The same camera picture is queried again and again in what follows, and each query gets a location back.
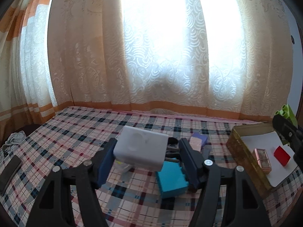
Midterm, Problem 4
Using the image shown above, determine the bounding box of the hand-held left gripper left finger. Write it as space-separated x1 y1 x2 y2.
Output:
26 138 118 227

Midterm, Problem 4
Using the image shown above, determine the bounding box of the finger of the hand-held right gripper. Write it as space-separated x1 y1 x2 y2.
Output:
272 115 303 171

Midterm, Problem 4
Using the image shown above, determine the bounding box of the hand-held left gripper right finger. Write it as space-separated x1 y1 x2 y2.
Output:
178 138 271 227

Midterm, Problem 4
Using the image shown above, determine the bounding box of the green toy brick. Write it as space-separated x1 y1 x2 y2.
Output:
275 104 298 127

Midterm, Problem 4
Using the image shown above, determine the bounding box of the teal block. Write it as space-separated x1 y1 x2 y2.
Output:
155 161 190 199

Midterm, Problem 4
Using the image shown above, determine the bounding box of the white box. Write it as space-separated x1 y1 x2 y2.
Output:
113 125 169 173

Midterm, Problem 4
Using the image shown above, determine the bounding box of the gold box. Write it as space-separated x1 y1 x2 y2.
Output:
226 122 303 192

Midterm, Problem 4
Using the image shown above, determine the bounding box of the clear plastic piece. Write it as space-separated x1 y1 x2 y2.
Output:
115 160 133 178

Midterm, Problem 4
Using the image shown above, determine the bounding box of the black clip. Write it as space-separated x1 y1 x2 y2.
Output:
166 137 183 163

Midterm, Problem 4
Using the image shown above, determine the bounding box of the purple pink box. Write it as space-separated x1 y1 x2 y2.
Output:
189 132 208 152

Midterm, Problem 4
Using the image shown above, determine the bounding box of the red block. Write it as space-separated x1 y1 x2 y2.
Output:
273 146 292 167

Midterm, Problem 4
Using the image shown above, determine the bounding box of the plaid bed sheet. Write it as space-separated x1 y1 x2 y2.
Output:
0 106 303 227

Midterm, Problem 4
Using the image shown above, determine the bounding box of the grey cloth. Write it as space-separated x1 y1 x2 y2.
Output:
0 132 26 161

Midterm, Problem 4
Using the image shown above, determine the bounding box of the black phone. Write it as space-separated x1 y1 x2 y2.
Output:
0 155 22 197

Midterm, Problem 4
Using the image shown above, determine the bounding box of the beige lace curtain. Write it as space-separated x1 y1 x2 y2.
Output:
47 0 294 121

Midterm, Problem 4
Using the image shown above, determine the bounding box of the orange white curtain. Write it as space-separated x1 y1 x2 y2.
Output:
0 0 58 133

